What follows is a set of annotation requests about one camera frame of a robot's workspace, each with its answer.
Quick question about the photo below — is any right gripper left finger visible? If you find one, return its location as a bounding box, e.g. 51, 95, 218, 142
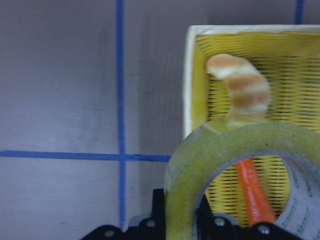
151, 188, 166, 240

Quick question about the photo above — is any toy croissant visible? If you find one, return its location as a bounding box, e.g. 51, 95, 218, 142
206, 53, 271, 130

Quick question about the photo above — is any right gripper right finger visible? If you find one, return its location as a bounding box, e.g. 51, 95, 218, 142
196, 195, 214, 240

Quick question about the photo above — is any yellow woven tray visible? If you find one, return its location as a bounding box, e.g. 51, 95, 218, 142
183, 24, 320, 228

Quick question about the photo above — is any yellow packing tape roll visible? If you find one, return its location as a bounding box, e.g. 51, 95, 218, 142
164, 119, 320, 240

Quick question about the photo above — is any toy carrot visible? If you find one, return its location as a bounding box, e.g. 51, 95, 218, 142
236, 158, 277, 227

